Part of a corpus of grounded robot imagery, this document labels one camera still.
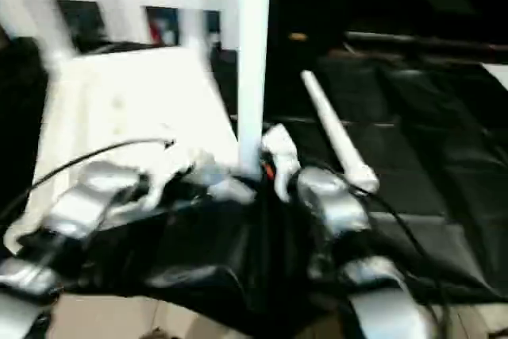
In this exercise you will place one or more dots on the long black bar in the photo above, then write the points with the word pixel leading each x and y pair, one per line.
pixel 428 40

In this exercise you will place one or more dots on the black plastic mat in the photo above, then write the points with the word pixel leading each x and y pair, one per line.
pixel 436 136

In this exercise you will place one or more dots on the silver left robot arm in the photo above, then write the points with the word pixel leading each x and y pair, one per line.
pixel 87 192

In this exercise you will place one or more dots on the white plastic table leg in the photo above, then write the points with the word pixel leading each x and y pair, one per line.
pixel 194 33
pixel 335 128
pixel 55 37
pixel 254 57

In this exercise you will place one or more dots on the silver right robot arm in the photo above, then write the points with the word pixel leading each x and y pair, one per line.
pixel 337 200

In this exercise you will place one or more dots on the small tan label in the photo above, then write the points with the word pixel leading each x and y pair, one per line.
pixel 297 36

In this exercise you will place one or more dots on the white plastic table top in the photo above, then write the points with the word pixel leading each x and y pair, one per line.
pixel 119 97

